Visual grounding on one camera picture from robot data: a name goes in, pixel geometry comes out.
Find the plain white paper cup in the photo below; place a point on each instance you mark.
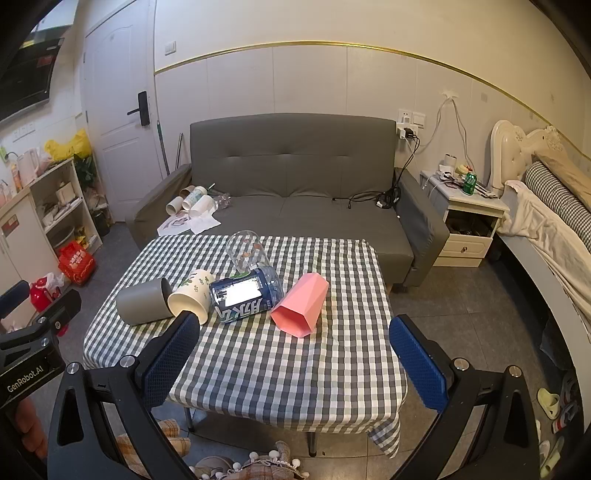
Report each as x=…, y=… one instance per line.
x=174, y=205

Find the red plastic bag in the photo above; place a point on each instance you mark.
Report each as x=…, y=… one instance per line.
x=44, y=293

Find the white wall outlet panel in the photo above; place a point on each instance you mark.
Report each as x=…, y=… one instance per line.
x=412, y=117

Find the grey cup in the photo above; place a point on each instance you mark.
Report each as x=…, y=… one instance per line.
x=138, y=302

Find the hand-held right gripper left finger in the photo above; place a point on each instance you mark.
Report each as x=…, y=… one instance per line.
x=168, y=364

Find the white open shelf cabinet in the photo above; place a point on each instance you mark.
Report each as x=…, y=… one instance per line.
x=69, y=207

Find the clear glass cup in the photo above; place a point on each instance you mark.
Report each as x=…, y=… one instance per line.
x=241, y=249

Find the grey bed frame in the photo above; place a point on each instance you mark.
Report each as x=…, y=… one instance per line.
x=531, y=272

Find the black door lock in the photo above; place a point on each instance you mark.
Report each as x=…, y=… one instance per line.
x=142, y=108

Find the white wall charger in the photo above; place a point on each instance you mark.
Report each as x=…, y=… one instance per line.
x=406, y=134

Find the white floral cup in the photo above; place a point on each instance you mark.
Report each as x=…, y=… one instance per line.
x=194, y=287

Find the green slipper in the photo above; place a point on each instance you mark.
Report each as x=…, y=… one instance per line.
x=548, y=402

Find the blue labelled can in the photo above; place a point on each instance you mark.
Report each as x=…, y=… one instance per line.
x=261, y=305

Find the black power adapter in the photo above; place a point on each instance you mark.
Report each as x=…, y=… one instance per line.
x=388, y=199

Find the cream carved headboard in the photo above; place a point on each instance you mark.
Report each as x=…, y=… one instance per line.
x=505, y=147

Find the grey checkered tablecloth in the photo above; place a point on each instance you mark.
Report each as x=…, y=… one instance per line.
x=277, y=374

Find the white small appliance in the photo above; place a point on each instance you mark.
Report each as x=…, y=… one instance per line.
x=448, y=164

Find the white light switch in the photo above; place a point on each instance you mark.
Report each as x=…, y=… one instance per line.
x=170, y=46

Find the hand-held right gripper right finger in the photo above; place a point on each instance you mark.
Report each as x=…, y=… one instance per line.
x=418, y=364

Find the white nightstand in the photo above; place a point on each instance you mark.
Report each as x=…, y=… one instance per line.
x=466, y=244

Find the white bed blanket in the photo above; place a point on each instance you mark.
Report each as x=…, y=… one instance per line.
x=545, y=230

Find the beige pillow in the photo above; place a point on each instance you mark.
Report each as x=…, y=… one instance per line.
x=570, y=175

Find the person's left hand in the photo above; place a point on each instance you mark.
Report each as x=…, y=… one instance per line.
x=33, y=427

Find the black range hood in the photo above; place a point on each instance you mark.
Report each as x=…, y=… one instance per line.
x=27, y=78

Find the green soda can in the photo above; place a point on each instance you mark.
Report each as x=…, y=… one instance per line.
x=470, y=184

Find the white green print paper cup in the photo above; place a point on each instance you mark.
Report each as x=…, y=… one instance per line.
x=203, y=206
x=195, y=196

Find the white kitchen counter cabinet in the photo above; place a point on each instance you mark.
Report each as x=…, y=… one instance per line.
x=18, y=240

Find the red white slipper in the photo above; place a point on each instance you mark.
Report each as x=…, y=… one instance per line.
x=564, y=415

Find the white door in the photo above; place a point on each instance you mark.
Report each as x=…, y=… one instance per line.
x=115, y=161

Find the white paper sheets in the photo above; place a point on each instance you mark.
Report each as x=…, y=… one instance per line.
x=194, y=225

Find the pink kettle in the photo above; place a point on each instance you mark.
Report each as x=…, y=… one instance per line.
x=30, y=164

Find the brown paper cup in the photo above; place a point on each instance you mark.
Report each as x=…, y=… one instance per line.
x=186, y=190

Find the red cardboard box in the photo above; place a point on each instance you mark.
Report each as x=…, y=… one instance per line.
x=76, y=263

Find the yellow plastic bag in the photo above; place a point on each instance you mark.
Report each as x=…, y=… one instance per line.
x=69, y=145

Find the checkered pillow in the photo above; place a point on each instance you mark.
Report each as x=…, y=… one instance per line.
x=554, y=189

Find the grey sofa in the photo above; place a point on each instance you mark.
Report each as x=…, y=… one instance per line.
x=300, y=184

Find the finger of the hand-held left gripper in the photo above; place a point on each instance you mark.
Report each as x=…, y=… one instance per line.
x=11, y=297
x=62, y=309

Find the pink faceted cup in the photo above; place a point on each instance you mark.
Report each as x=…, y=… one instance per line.
x=295, y=310

